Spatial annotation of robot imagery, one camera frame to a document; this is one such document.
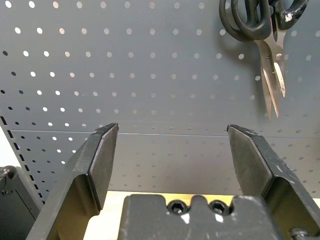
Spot aluminium black equipment case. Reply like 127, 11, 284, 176
0, 164, 45, 240

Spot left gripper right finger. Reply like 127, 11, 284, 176
226, 124, 320, 240

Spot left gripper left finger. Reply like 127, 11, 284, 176
24, 122, 120, 240

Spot grey metal pegboard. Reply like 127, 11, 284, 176
0, 0, 320, 203

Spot black handled scissors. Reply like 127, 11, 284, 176
218, 0, 310, 120

